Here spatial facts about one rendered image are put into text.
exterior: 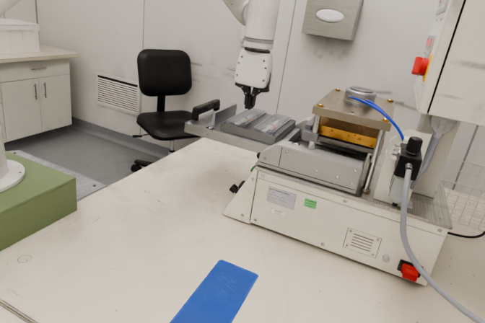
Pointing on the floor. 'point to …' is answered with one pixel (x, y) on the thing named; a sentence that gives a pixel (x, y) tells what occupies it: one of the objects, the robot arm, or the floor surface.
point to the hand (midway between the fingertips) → (250, 102)
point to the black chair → (154, 64)
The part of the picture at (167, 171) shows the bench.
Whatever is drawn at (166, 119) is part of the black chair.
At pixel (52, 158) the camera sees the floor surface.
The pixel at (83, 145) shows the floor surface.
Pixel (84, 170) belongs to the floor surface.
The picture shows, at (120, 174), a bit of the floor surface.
